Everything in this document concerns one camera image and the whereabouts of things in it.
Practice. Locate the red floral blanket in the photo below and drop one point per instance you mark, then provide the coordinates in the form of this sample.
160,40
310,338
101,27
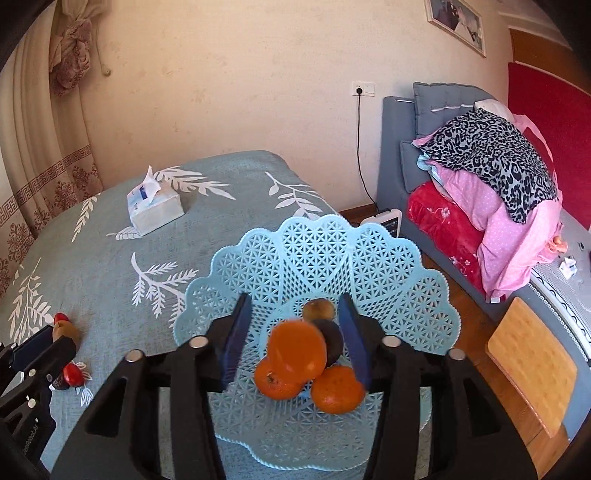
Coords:
443,226

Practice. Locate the smooth orange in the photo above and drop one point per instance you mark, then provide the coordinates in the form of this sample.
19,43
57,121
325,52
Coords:
276,385
298,350

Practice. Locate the small dark avocado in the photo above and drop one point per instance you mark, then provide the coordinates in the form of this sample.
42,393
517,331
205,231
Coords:
57,384

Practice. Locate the framed wall picture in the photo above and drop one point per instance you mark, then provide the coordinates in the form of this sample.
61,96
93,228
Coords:
457,23

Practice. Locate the white wall socket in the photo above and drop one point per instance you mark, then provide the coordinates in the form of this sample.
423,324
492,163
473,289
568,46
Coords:
364,88

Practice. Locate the white pillow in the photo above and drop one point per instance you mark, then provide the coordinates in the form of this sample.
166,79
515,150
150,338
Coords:
496,110

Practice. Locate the tissue pack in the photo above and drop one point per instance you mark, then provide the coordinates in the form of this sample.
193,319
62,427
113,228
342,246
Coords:
157,210

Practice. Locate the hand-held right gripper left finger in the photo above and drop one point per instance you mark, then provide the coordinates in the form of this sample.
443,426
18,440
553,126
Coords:
235,341

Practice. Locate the pile of blankets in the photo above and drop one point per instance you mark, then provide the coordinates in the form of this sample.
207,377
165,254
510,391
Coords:
512,240

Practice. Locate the wooden stool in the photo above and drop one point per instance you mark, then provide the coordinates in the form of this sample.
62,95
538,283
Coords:
531,364

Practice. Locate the red wall panel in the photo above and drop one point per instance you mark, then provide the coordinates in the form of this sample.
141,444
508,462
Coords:
558,120

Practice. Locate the light blue plastic basket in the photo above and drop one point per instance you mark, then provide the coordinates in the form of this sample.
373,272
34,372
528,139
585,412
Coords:
323,258

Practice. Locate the leaf print grey tablecloth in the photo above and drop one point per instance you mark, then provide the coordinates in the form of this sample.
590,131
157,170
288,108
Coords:
207,212

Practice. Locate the blue grey sofa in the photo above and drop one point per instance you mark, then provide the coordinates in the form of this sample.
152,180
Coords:
392,152

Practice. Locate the bumpy mandarin orange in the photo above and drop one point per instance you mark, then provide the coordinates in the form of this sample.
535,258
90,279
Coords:
336,392

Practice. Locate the white lace cloth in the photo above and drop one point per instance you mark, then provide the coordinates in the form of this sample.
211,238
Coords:
561,300

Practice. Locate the beige patterned curtain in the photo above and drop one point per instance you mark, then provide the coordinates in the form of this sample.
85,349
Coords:
41,161

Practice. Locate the white floor heater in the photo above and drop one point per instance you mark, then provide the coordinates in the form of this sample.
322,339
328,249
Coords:
385,221

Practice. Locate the large dark avocado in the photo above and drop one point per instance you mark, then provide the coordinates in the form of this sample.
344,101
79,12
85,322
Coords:
331,341

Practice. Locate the curtain tieback tassel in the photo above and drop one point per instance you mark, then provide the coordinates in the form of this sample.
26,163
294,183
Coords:
69,50

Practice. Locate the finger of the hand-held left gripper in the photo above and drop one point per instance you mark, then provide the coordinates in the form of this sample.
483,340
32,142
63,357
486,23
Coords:
32,345
55,357

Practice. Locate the red tomato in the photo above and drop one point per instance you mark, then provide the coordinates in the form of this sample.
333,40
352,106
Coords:
61,318
74,374

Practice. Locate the brown kiwi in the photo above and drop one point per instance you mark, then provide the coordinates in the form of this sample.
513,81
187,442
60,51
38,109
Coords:
69,331
318,309

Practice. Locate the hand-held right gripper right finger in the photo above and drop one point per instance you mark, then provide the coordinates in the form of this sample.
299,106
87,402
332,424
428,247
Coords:
355,341

